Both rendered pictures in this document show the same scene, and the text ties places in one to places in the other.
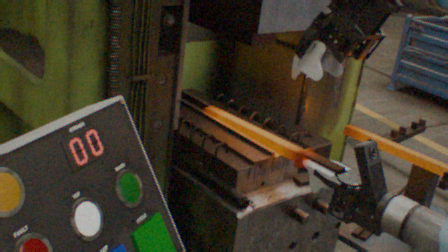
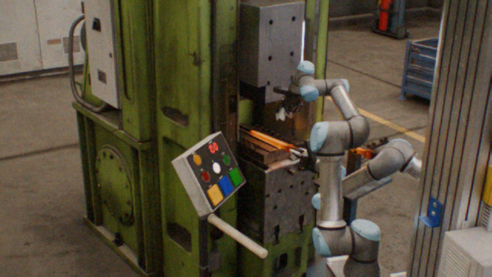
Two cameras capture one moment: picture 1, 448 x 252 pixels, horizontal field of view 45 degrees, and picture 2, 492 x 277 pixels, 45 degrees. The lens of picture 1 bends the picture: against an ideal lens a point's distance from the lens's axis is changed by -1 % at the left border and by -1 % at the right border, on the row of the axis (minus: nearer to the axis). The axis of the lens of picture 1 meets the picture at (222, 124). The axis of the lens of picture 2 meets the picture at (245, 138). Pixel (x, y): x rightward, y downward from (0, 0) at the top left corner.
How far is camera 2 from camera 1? 2.01 m
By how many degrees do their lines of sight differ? 4
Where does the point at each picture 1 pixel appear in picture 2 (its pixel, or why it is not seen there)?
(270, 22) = (269, 98)
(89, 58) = (206, 118)
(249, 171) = (268, 155)
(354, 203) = (307, 162)
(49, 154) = (204, 150)
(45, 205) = (206, 163)
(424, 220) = not seen: hidden behind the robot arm
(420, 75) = (422, 86)
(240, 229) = (266, 178)
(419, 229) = not seen: hidden behind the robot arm
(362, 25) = (293, 102)
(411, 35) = (412, 55)
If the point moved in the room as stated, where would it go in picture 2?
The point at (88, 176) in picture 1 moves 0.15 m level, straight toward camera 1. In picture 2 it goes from (214, 156) to (219, 169)
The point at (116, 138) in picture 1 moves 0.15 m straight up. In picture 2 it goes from (221, 145) to (221, 115)
